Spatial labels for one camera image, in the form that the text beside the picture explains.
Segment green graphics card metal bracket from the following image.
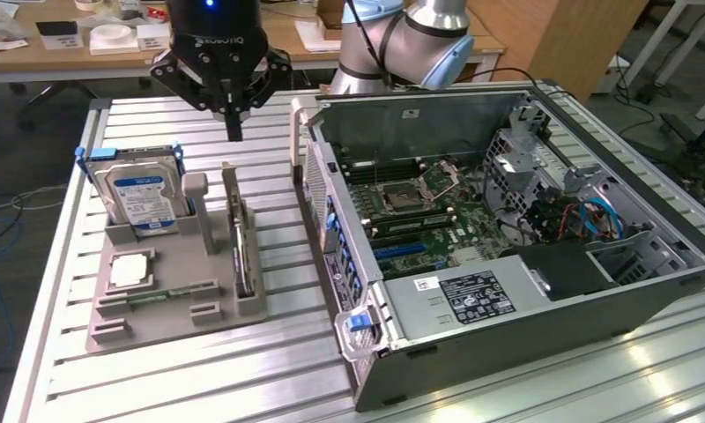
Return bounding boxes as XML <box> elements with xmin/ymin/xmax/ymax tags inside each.
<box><xmin>219</xmin><ymin>160</ymin><xmax>258</xmax><ymax>301</ymax></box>

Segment metal socket cover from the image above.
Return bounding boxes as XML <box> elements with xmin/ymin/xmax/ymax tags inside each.
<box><xmin>415</xmin><ymin>159</ymin><xmax>466</xmax><ymax>204</ymax></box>

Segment open metal disk bay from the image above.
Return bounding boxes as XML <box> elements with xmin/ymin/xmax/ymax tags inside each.
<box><xmin>583</xmin><ymin>226</ymin><xmax>695</xmax><ymax>286</ymax></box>

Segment CPU socket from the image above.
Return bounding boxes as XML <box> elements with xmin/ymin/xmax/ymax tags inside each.
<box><xmin>379</xmin><ymin>181</ymin><xmax>430</xmax><ymax>216</ymax></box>

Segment grey power supply unit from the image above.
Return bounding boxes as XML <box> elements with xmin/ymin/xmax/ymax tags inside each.
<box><xmin>381</xmin><ymin>255</ymin><xmax>551</xmax><ymax>343</ymax></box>

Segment red wire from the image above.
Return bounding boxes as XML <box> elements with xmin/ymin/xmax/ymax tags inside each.
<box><xmin>554</xmin><ymin>206</ymin><xmax>577</xmax><ymax>241</ymax></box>

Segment black plastic shroud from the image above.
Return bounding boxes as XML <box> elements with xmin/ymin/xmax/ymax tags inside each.
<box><xmin>515</xmin><ymin>241</ymin><xmax>618</xmax><ymax>301</ymax></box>

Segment white paper stack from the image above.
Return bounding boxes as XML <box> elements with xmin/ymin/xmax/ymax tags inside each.
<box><xmin>294</xmin><ymin>19</ymin><xmax>342</xmax><ymax>54</ymax></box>

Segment blue expansion slot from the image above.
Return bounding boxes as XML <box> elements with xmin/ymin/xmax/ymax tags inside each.
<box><xmin>373</xmin><ymin>243</ymin><xmax>425</xmax><ymax>262</ymax></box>

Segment perforated metal disk bay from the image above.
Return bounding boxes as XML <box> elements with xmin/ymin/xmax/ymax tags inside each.
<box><xmin>481</xmin><ymin>127</ymin><xmax>551</xmax><ymax>212</ymax></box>

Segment white desk frame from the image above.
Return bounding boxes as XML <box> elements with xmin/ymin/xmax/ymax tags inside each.
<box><xmin>619</xmin><ymin>0</ymin><xmax>705</xmax><ymax>120</ymax></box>

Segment silver CPU chip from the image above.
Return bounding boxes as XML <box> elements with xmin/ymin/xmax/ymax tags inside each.
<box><xmin>107</xmin><ymin>255</ymin><xmax>153</xmax><ymax>290</ymax></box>

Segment green RAM stick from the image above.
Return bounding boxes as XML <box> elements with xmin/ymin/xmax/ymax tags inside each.
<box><xmin>125</xmin><ymin>286</ymin><xmax>203</xmax><ymax>305</ymax></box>

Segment hard disk blue label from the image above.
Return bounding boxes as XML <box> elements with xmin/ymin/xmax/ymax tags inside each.
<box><xmin>90</xmin><ymin>160</ymin><xmax>183</xmax><ymax>233</ymax></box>

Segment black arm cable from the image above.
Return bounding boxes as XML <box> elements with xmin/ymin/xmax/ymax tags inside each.
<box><xmin>342</xmin><ymin>0</ymin><xmax>391</xmax><ymax>85</ymax></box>

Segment RAM stick white label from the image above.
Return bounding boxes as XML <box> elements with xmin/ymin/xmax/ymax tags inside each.
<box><xmin>366</xmin><ymin>213</ymin><xmax>453</xmax><ymax>234</ymax></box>

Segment grey plastic parts rack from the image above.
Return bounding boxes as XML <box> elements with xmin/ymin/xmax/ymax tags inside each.
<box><xmin>83</xmin><ymin>171</ymin><xmax>270</xmax><ymax>353</ymax></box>

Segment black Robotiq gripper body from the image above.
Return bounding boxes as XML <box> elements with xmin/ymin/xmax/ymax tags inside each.
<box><xmin>166</xmin><ymin>0</ymin><xmax>270</xmax><ymax>122</ymax></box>

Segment white box black lid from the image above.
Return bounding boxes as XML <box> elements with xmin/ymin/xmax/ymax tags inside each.
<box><xmin>34</xmin><ymin>20</ymin><xmax>85</xmax><ymax>50</ymax></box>

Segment grey floor cable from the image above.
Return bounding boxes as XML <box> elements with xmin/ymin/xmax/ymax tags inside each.
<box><xmin>0</xmin><ymin>184</ymin><xmax>71</xmax><ymax>211</ymax></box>

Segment black cable behind case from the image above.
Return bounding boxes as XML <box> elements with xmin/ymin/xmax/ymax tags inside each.
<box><xmin>457</xmin><ymin>68</ymin><xmax>570</xmax><ymax>96</ymax></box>

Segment small white labelled box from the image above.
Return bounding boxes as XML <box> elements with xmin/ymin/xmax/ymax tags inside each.
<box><xmin>134</xmin><ymin>24</ymin><xmax>174</xmax><ymax>52</ymax></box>

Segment blue wire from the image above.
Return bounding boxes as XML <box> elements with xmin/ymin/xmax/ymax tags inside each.
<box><xmin>581</xmin><ymin>197</ymin><xmax>627</xmax><ymax>241</ymax></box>

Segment blue plastic disk caddy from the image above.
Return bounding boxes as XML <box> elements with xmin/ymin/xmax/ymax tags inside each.
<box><xmin>72</xmin><ymin>141</ymin><xmax>183</xmax><ymax>221</ymax></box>

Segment green motherboard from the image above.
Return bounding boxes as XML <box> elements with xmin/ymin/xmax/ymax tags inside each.
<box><xmin>333</xmin><ymin>149</ymin><xmax>523</xmax><ymax>277</ymax></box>

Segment brown cardboard box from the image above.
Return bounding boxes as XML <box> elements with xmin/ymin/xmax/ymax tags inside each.
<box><xmin>315</xmin><ymin>0</ymin><xmax>347</xmax><ymax>30</ymax></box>

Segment wooden desk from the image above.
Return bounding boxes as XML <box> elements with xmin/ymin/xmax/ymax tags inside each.
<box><xmin>0</xmin><ymin>0</ymin><xmax>506</xmax><ymax>85</ymax></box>

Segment open black PC case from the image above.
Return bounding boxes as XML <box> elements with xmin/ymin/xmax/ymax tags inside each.
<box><xmin>290</xmin><ymin>83</ymin><xmax>705</xmax><ymax>413</ymax></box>

